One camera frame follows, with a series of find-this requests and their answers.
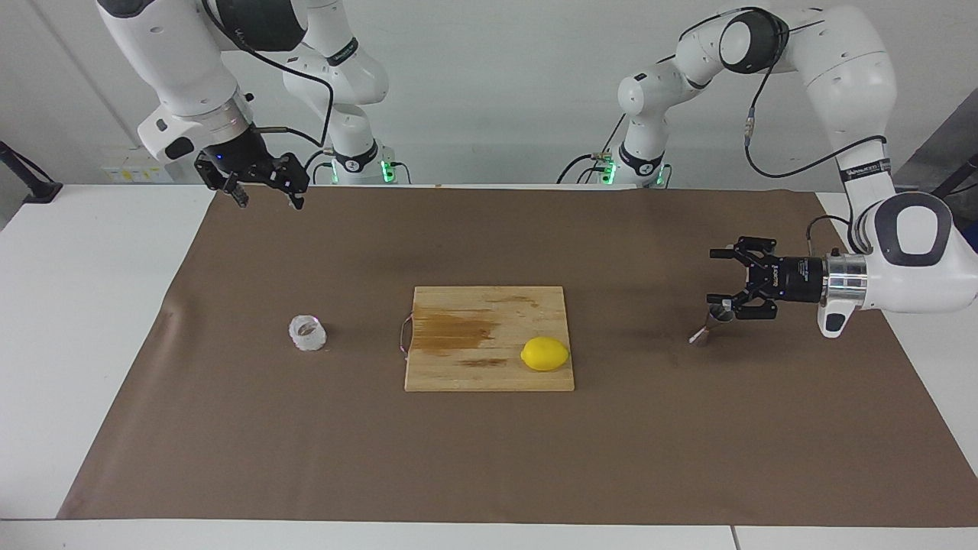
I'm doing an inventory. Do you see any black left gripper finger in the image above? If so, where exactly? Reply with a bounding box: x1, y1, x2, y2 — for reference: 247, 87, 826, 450
706, 283, 779, 322
708, 236, 778, 270

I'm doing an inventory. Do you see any steel double jigger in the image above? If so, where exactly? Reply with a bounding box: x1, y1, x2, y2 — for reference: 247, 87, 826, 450
688, 302, 736, 347

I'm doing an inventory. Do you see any black clamp stand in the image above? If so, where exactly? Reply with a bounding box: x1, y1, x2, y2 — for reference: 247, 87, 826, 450
0, 141, 64, 205
934, 154, 978, 202

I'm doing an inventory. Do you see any yellow lemon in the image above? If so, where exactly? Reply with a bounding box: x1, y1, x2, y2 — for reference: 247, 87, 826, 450
520, 335, 572, 373

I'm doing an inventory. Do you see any wooden cutting board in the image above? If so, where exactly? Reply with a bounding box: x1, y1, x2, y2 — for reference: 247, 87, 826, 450
398, 286, 576, 393

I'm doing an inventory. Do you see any brown paper table mat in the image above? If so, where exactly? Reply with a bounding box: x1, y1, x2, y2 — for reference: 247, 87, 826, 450
57, 185, 978, 529

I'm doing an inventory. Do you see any black base cable bundle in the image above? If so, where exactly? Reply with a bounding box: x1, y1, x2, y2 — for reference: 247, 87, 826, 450
556, 113, 629, 186
301, 148, 338, 186

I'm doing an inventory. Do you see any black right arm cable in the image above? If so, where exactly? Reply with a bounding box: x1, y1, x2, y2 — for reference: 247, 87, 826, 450
197, 0, 338, 150

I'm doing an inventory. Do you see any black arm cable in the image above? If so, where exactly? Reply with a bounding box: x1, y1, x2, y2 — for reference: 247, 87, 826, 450
676, 6, 889, 254
197, 0, 338, 150

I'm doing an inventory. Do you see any white yellow wall socket box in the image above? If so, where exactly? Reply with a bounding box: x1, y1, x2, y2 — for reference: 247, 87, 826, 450
101, 146, 176, 185

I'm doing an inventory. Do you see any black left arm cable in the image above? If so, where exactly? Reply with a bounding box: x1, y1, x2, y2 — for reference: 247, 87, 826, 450
676, 6, 889, 254

